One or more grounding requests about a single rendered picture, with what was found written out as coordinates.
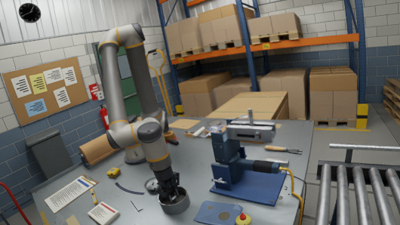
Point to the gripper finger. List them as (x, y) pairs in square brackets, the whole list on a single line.
[(173, 192), (163, 193)]

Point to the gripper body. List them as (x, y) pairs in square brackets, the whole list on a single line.
[(164, 178)]

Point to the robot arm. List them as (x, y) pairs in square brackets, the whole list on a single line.
[(114, 81)]

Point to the grey scrap cup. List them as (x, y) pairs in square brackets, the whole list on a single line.
[(179, 204)]

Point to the grey bent staple stick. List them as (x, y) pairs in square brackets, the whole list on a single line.
[(136, 206)]

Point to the grey stapler clamp lever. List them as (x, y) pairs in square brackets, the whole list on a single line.
[(218, 180)]

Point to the blue white staple box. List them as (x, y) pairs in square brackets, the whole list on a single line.
[(215, 129)]

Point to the grey nose plate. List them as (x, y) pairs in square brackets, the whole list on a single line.
[(250, 131)]

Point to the grey pusher rod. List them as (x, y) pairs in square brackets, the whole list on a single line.
[(250, 115)]

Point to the grey round disc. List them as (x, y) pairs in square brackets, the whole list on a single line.
[(150, 185)]

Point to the brown tape roll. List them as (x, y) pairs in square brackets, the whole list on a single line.
[(170, 135)]

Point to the blue cloth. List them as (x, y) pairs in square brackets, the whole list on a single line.
[(215, 214)]

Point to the small wooden block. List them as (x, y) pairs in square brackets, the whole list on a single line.
[(188, 134)]

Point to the yellow tape measure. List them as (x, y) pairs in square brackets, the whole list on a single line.
[(113, 172)]

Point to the white roll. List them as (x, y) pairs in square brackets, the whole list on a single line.
[(198, 132)]

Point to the flat cardboard sheet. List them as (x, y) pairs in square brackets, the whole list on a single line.
[(184, 124)]

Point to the white red booklet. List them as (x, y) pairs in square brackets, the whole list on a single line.
[(103, 214)]

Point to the yellow utility knife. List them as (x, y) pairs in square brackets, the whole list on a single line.
[(94, 197)]

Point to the brown paper roll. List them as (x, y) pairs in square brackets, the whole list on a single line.
[(95, 151)]

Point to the yellow bottle red cap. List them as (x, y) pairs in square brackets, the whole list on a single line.
[(243, 220)]

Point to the red fire extinguisher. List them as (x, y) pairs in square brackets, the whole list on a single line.
[(104, 118)]

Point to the clipboard with paper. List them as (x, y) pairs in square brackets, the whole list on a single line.
[(70, 193)]

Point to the cardboard boxes on pallet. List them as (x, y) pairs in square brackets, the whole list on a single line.
[(275, 26), (220, 26), (332, 93), (231, 90), (287, 84), (184, 37), (200, 92)]

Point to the green door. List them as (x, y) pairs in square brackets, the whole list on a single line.
[(131, 90)]

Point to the yellow pallet jack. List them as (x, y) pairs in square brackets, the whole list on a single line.
[(162, 81)]

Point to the flat cardboard box stack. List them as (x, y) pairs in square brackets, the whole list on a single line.
[(250, 104)]

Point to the grey waste bin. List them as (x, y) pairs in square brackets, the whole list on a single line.
[(50, 154)]

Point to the cork notice board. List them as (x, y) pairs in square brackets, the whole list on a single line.
[(45, 90)]

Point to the blue orange pallet rack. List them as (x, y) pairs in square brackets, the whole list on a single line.
[(250, 47)]

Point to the grey roller conveyor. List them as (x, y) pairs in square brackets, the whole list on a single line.
[(359, 193)]

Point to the wooden pallet stack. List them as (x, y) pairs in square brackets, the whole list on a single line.
[(392, 100)]

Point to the yellow black post guard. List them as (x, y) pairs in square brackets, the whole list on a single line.
[(179, 110), (362, 115)]

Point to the blue base plate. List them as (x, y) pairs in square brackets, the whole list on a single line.
[(256, 190)]

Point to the red wall sign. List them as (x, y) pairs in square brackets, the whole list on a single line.
[(94, 91)]

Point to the black wall clock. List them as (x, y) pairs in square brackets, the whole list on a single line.
[(29, 12)]

